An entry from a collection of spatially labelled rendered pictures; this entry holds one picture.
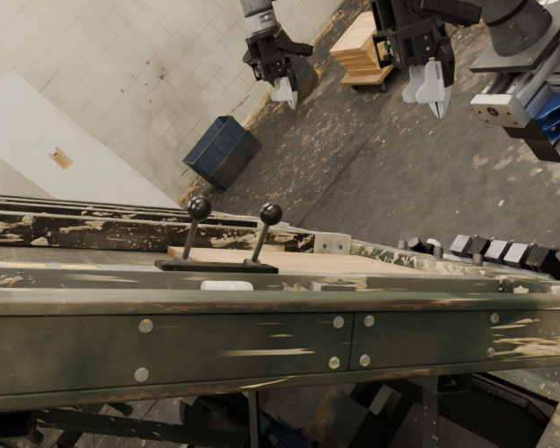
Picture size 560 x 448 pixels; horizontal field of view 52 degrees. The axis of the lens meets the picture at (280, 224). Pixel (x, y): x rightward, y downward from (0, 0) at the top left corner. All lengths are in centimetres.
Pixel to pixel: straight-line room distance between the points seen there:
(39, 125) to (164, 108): 188
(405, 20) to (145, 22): 563
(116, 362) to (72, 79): 575
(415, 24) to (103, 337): 59
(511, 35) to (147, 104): 515
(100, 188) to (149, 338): 437
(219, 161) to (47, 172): 156
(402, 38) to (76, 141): 422
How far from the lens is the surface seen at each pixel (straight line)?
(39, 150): 492
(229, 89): 660
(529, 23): 160
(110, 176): 497
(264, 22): 149
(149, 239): 143
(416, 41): 88
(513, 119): 159
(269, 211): 89
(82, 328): 61
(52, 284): 85
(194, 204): 84
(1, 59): 631
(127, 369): 63
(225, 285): 88
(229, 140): 553
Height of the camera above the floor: 180
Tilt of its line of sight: 25 degrees down
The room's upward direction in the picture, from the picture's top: 49 degrees counter-clockwise
